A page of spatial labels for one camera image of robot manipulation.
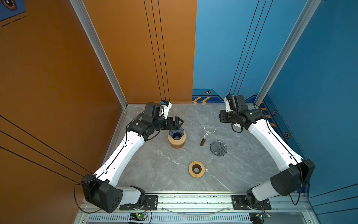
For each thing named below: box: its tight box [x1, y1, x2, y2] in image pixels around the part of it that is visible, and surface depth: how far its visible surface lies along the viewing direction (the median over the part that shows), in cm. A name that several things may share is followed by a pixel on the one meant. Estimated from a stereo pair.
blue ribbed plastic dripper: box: [168, 126, 185, 141], surface depth 91 cm
